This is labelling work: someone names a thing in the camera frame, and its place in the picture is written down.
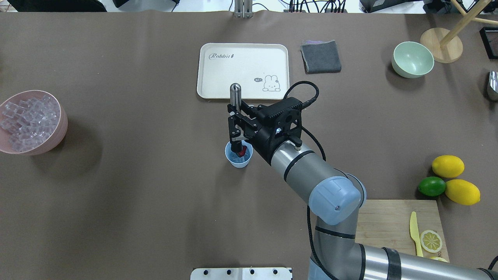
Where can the light green bowl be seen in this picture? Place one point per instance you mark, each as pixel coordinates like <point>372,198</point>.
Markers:
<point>412,60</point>

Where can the cream rabbit tray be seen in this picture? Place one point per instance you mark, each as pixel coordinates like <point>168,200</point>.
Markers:
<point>262,70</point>

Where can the black tray with glasses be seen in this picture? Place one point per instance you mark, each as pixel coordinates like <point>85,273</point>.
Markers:
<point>489,36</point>

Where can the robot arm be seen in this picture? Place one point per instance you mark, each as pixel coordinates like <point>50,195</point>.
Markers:
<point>333,196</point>

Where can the whole lemon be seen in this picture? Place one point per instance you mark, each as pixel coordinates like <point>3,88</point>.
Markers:
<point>448,166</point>
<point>462,192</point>

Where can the steel ice scoop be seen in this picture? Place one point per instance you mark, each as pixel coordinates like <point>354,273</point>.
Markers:
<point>492,86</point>

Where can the lower whole lemon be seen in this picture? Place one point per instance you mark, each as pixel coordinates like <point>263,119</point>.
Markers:
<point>462,192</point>

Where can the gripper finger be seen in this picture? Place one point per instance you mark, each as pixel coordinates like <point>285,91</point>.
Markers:
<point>248,109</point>
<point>237,123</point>

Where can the red strawberry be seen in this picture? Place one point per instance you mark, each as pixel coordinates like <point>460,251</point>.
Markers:
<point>242,153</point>

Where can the bamboo cutting board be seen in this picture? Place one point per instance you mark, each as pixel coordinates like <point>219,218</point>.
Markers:
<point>385,223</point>

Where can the aluminium frame post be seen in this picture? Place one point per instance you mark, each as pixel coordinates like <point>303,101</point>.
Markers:
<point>243,8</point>

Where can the light blue plastic cup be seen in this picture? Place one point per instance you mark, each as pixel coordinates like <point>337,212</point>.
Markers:
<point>239,162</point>

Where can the pink bowl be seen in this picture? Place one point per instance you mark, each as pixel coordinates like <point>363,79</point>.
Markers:
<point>52,142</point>

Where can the steel muddler black tip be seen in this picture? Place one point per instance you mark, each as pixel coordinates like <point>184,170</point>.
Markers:
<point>235,97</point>

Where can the yellow plastic knife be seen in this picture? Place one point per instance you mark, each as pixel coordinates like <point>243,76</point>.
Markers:
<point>414,234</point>

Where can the wooden cup stand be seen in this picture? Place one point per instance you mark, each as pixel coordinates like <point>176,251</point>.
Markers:
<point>445,45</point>

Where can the clear ice cubes pile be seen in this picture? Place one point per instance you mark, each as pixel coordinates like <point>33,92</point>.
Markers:
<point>29,123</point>

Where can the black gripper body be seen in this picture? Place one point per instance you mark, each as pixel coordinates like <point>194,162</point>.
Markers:
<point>264,142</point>

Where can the grey folded cloth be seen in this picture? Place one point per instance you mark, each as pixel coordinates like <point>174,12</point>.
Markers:
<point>321,57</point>

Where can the upper lemon slice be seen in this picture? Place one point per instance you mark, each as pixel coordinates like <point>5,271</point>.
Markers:
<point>439,258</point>

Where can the green lime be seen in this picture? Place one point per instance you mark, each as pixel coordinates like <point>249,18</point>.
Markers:
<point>432,186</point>

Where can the lemon slice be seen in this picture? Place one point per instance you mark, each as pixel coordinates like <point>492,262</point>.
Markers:
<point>431,241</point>
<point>439,258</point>

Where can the upper whole lemon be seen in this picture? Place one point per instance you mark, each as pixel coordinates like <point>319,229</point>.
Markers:
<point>448,166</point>

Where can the lower lemon slice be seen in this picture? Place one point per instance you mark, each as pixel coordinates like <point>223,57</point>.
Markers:
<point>431,241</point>

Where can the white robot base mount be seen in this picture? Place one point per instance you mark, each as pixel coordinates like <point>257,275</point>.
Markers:
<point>247,273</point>

